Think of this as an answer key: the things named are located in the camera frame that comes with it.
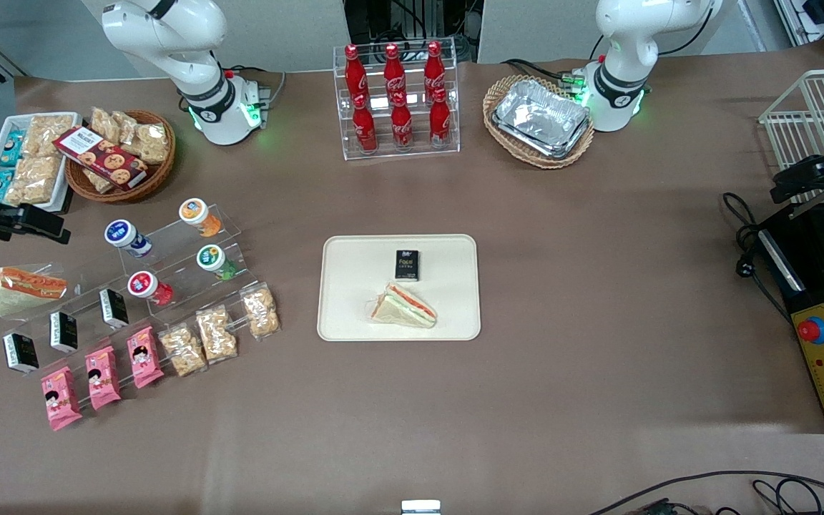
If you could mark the orange gum jar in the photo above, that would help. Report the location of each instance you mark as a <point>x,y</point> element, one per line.
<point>199,216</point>

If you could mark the clear bag of crispy snack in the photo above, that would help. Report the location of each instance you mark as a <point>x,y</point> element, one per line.
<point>144,139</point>
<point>97,180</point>
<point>104,123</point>

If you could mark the clear acrylic bottle rack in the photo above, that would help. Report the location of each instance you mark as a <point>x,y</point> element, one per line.
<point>448,150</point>

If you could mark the metal frame shelf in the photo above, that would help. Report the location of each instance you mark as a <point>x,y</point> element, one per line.
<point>823,18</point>

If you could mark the clear acrylic stepped gum stand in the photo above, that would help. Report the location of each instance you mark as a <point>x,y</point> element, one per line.
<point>190,282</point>

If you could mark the black machine with yellow panel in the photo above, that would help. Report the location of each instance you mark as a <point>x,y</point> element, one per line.
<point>812,286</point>

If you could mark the white rectangular snack tray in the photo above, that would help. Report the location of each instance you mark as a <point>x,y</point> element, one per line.
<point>61,189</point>

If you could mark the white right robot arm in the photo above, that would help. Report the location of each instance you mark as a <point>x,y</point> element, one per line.
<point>190,43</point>

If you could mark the cream plastic serving tray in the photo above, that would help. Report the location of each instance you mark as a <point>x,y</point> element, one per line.
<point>455,315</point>

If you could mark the red gum jar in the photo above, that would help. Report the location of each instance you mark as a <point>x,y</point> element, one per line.
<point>147,287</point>

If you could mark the wicker basket with foil trays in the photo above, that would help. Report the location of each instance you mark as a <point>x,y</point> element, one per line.
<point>526,159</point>

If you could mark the brown wicker snack basket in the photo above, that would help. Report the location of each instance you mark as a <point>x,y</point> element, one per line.
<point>154,179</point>

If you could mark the small white device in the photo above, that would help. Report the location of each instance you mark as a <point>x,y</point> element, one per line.
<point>420,507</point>

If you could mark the large crispy rice snack pack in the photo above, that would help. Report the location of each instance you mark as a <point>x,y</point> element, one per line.
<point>48,132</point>
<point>34,179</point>

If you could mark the blue gum jar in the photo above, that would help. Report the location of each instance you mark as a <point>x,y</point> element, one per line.
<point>126,237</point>

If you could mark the clear acrylic low display stand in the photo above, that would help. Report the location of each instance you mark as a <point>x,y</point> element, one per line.
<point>90,315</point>

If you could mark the green gum jar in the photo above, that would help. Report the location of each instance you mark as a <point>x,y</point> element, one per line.
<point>213,260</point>

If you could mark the blue snack packet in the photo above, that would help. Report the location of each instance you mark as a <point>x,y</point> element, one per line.
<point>3,184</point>
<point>11,149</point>

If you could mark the black and white carton box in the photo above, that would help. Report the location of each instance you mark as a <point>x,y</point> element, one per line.
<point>21,352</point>
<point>114,308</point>
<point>64,332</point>

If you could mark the red cookie box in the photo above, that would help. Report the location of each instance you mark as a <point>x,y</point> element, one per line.
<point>101,157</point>

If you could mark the wrapped triangle sandwich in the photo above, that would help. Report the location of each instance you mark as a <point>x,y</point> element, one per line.
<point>26,290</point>

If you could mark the red emergency stop button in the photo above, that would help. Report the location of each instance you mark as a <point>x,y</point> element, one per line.
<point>812,330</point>

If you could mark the red cola bottle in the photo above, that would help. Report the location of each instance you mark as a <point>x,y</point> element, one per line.
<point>355,71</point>
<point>402,125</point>
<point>394,71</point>
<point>365,129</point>
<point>434,68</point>
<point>440,121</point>

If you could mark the stacked aluminium foil trays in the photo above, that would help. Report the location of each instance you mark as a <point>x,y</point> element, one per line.
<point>541,118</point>

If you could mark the black Face carton box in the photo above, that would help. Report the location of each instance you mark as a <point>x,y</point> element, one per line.
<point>407,265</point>

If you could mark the pink cartoon snack packet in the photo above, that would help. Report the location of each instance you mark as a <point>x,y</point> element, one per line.
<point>61,398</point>
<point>103,378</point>
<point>145,357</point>

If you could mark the unwrapped triangle sandwich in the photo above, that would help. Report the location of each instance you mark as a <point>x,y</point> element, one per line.
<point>405,307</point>

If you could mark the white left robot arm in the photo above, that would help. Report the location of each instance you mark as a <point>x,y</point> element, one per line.
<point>623,43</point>

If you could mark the clear peanut brittle pack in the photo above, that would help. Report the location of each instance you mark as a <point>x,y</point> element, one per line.
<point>261,311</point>
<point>217,335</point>
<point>183,350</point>

